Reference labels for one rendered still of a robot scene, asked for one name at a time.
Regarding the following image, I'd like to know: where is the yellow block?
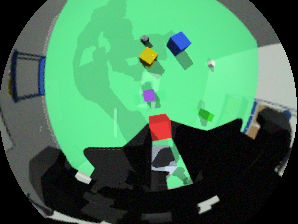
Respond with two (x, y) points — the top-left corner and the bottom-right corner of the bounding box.
(138, 47), (158, 68)

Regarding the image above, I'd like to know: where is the purple block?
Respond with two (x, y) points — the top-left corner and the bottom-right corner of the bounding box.
(142, 88), (156, 103)

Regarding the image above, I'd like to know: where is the red block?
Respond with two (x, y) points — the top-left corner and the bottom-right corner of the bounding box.
(148, 113), (172, 141)

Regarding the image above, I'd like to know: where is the green block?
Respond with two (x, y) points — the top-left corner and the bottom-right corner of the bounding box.
(198, 109), (204, 117)
(202, 111), (214, 121)

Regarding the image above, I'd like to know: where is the blue block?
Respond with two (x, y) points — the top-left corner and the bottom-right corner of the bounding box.
(165, 31), (192, 56)

